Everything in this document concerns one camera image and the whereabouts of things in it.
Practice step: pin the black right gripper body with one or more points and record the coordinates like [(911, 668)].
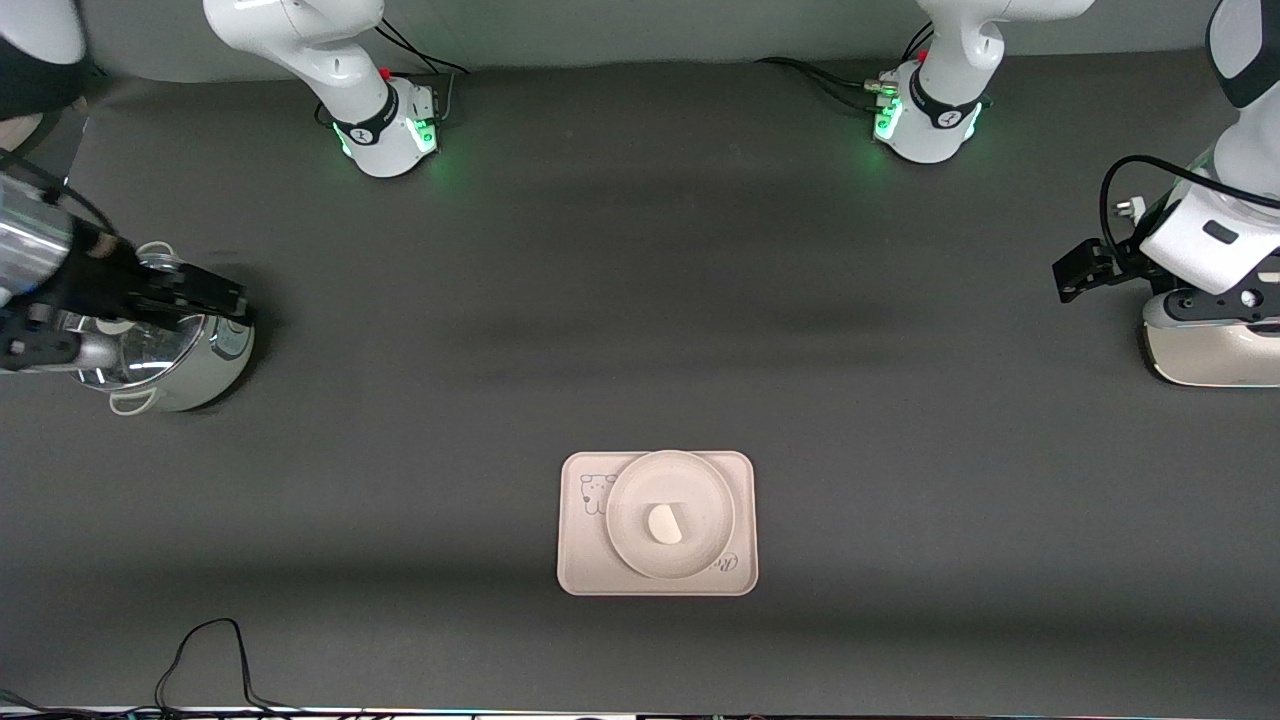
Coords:
[(100, 277)]

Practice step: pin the round cream plate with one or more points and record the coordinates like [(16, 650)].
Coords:
[(700, 500)]

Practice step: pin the white steamed bun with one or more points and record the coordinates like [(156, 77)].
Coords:
[(665, 526)]

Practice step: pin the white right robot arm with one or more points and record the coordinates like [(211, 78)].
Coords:
[(380, 130)]

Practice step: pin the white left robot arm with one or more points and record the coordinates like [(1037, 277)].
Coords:
[(935, 120)]

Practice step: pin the cream rectangular rabbit tray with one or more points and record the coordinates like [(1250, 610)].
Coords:
[(585, 560)]

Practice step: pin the pale green electric pot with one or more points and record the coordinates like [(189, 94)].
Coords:
[(215, 375)]

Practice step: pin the cream appliance with dark trim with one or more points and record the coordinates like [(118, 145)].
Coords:
[(1220, 355)]

